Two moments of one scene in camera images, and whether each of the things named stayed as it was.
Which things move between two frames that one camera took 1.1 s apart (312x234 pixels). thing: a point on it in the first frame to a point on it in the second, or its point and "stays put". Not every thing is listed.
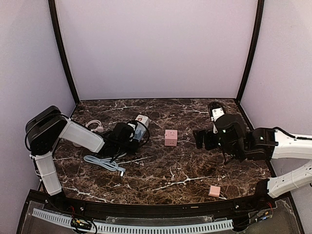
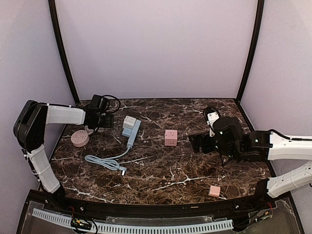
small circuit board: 81,224 stays put
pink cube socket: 170,137 stays put
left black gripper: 133,145 to 107,121
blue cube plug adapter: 139,132 to 126,131
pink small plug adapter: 214,191 stays put
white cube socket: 143,119 to 129,122
